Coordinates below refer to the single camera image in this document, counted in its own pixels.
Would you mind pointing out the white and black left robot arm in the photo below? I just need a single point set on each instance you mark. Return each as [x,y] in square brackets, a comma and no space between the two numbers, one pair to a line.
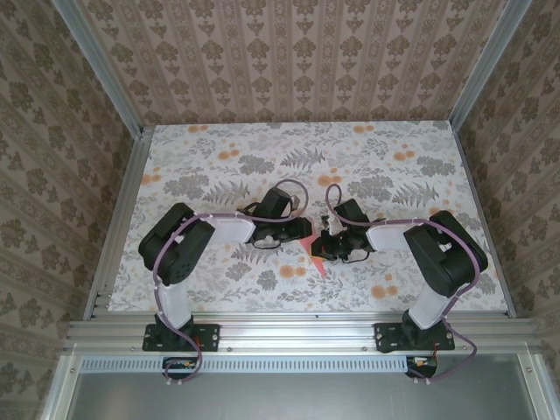
[175,249]

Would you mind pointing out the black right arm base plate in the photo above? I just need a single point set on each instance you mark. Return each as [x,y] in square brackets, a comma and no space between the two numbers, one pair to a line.
[385,337]

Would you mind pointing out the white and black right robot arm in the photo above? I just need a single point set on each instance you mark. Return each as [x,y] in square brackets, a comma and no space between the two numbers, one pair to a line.
[446,258]

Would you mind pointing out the aluminium mounting beam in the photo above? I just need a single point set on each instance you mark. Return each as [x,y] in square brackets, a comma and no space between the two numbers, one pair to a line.
[297,334]

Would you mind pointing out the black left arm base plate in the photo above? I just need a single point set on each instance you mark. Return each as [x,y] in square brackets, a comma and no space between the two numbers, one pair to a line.
[210,337]

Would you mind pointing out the aluminium right frame post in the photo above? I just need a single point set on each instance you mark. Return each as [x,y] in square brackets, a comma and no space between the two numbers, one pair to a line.
[490,61]

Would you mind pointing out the aluminium left table rail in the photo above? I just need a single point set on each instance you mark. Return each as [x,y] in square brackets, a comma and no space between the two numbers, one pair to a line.
[118,219]

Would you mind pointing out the floral patterned table cover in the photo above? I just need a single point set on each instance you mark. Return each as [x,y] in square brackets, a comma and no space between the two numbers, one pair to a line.
[262,144]

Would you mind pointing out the aluminium left frame post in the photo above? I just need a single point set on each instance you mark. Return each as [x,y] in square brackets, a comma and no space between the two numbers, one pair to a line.
[100,70]

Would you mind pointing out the grey metal panel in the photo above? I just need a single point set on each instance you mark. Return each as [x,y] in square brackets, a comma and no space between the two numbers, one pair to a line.
[297,398]

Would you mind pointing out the aluminium frame post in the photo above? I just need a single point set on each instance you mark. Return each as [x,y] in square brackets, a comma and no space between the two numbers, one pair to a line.
[490,61]
[100,70]

